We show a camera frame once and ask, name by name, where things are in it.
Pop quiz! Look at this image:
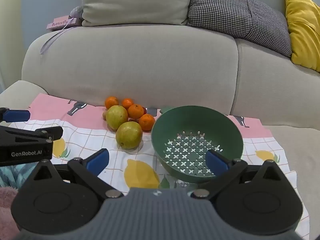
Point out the grey purple plush item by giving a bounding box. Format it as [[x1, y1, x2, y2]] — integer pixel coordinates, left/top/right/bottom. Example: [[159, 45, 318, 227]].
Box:
[[69, 5, 84, 27]]

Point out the grey fabric sofa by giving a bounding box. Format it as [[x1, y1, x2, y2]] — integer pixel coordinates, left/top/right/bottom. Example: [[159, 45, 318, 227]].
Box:
[[0, 25, 320, 240]]

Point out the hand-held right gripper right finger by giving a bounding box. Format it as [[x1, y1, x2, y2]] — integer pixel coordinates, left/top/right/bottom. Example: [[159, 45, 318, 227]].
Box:
[[189, 149, 294, 202]]

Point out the pink gift box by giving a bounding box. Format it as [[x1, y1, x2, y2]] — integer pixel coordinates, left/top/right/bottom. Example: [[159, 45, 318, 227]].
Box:
[[47, 16, 78, 32]]

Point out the beige cushion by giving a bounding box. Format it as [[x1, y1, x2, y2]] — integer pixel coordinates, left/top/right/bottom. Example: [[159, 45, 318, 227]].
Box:
[[82, 0, 190, 27]]

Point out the yellow green pear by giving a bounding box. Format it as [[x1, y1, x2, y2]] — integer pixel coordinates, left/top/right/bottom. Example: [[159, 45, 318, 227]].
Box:
[[105, 105, 129, 130], [115, 121, 143, 150]]

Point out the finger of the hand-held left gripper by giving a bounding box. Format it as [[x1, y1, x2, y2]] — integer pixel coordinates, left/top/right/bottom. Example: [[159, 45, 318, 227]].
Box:
[[0, 126, 63, 146], [0, 107, 31, 123]]

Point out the lemon print pink cloth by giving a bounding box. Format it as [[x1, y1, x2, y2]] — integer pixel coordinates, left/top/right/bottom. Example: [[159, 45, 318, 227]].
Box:
[[7, 93, 309, 240]]

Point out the green perforated colander bowl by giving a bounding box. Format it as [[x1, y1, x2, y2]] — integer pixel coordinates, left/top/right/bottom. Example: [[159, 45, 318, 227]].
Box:
[[151, 106, 244, 183]]

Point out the pink fluffy cloth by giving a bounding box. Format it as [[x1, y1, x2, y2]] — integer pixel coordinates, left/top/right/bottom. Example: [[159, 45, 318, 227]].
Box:
[[0, 186, 20, 235]]

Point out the teal patterned blanket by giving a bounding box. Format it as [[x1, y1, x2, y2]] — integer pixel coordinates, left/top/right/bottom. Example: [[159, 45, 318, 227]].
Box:
[[0, 165, 33, 189]]

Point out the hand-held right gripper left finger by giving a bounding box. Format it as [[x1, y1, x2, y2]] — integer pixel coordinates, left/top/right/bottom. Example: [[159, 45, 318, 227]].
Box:
[[25, 148, 124, 202]]

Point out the black white houndstooth cushion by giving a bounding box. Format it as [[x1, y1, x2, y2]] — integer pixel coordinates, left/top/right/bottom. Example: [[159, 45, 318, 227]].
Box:
[[186, 0, 292, 58]]

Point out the yellow cushion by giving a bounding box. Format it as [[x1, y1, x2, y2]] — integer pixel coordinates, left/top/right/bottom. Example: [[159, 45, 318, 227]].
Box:
[[284, 0, 320, 73]]

